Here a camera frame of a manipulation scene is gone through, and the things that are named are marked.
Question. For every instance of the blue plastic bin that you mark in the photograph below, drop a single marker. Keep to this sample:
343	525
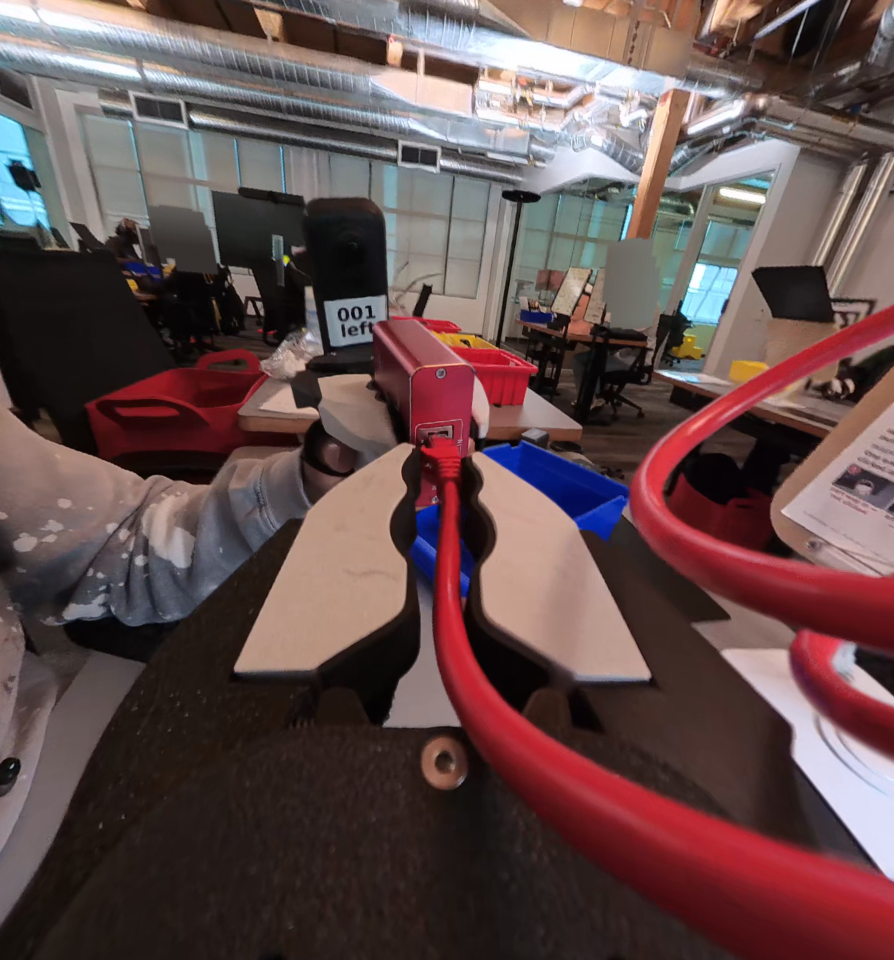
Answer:
559	480

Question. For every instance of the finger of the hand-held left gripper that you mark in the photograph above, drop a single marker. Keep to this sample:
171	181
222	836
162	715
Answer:
357	412
481	409

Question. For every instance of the white top table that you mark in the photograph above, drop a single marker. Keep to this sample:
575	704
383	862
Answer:
544	416

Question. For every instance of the black monitor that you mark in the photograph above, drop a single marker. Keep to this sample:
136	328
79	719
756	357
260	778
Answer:
255	229

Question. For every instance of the red plastic bin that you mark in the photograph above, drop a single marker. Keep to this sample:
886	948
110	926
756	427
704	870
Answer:
503	379

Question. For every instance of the white stand base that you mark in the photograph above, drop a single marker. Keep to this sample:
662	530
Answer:
852	787

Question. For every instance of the person's left hand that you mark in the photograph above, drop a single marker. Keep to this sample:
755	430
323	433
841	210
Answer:
336	454

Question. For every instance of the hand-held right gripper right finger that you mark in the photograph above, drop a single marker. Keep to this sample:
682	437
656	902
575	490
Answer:
559	592

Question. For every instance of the person's left forearm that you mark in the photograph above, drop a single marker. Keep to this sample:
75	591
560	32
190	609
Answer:
116	540

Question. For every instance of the black floor lamp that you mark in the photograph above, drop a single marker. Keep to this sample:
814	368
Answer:
513	262

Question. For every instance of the red ethernet splitter box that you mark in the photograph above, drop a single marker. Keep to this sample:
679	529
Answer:
439	397

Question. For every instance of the printed instruction sheet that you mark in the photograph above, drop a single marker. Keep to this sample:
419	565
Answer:
867	465

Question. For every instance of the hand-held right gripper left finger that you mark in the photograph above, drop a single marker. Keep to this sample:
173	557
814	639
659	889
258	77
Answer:
334	577

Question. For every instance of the wooden document stand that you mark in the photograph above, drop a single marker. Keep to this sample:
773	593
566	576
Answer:
792	495

